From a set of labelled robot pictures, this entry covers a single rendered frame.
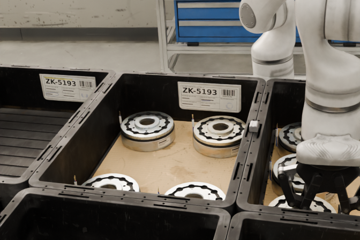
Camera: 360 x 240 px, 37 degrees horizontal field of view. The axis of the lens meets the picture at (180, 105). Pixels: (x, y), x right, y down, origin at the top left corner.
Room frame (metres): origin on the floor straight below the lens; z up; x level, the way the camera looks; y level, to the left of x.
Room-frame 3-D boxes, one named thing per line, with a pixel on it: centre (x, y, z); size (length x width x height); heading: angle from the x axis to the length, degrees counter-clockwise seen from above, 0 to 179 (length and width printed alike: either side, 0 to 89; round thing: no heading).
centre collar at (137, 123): (0.91, 0.06, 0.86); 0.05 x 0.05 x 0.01
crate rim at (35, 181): (0.79, 0.03, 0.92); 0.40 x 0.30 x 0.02; 164
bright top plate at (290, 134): (0.83, -0.22, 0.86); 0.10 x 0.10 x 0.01
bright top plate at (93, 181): (0.70, 0.12, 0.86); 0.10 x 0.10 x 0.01
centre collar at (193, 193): (0.66, -0.01, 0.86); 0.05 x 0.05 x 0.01
